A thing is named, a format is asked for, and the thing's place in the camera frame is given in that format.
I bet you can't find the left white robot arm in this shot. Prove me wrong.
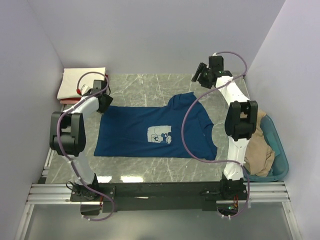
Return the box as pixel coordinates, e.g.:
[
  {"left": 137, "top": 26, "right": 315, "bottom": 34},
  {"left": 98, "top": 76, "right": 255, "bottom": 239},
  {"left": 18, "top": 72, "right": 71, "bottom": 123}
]
[{"left": 49, "top": 76, "right": 113, "bottom": 201}]

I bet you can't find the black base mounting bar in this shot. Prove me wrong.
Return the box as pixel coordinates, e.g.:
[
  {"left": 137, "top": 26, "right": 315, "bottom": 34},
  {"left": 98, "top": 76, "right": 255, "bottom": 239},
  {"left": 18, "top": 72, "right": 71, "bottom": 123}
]
[{"left": 70, "top": 180, "right": 248, "bottom": 213}]

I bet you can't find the folded dark red t shirt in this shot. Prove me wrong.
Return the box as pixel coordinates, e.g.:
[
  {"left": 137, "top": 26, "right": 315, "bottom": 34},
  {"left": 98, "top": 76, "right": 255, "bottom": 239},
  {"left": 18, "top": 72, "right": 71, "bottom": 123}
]
[{"left": 59, "top": 73, "right": 109, "bottom": 104}]

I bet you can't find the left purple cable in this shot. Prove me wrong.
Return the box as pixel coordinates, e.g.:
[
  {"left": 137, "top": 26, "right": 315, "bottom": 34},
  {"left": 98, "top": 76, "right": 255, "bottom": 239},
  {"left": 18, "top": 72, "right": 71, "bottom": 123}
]
[{"left": 56, "top": 71, "right": 117, "bottom": 222}]

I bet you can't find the tan t shirt in bin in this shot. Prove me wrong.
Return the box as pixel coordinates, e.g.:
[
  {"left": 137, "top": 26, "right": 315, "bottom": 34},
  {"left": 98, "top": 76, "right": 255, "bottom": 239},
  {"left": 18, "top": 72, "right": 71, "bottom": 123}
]
[{"left": 244, "top": 110, "right": 275, "bottom": 177}]

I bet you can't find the teal plastic bin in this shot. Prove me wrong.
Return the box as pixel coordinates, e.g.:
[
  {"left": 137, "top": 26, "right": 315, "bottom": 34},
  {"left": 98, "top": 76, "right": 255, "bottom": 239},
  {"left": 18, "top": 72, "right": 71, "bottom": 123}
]
[{"left": 245, "top": 115, "right": 289, "bottom": 183}]

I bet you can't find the folded pink t shirt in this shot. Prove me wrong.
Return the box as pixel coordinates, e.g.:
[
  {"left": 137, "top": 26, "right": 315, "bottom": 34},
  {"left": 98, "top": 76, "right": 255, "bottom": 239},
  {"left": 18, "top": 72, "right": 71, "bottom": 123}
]
[{"left": 60, "top": 99, "right": 79, "bottom": 105}]

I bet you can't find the purple cable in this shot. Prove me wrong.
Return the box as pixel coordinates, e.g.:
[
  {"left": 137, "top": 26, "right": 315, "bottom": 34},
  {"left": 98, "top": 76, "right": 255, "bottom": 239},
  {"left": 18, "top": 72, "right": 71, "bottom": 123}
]
[
  {"left": 180, "top": 50, "right": 251, "bottom": 220},
  {"left": 56, "top": 71, "right": 117, "bottom": 222}
]

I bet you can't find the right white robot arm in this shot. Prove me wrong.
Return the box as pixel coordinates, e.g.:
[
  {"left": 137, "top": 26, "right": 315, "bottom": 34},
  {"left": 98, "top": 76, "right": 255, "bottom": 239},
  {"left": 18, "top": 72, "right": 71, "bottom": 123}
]
[{"left": 191, "top": 52, "right": 258, "bottom": 200}]

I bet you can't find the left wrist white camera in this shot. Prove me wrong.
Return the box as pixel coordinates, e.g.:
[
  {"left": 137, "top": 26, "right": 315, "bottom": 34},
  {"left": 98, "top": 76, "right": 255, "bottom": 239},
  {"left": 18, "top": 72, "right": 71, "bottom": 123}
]
[{"left": 76, "top": 84, "right": 91, "bottom": 96}]

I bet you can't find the folded cream t shirt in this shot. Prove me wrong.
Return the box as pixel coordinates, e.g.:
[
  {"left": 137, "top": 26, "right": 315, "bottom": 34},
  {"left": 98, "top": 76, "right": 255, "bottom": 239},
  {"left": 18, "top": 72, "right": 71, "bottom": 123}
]
[{"left": 57, "top": 67, "right": 106, "bottom": 100}]

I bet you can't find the blue printed t shirt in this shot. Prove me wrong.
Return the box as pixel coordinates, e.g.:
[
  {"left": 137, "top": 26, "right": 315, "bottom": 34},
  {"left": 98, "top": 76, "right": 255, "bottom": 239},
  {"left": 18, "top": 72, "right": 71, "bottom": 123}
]
[{"left": 94, "top": 92, "right": 218, "bottom": 161}]

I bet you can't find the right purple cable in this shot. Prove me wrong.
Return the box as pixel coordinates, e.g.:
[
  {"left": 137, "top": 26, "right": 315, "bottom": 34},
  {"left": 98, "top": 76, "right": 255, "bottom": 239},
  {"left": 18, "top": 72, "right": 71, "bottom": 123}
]
[{"left": 180, "top": 50, "right": 251, "bottom": 220}]

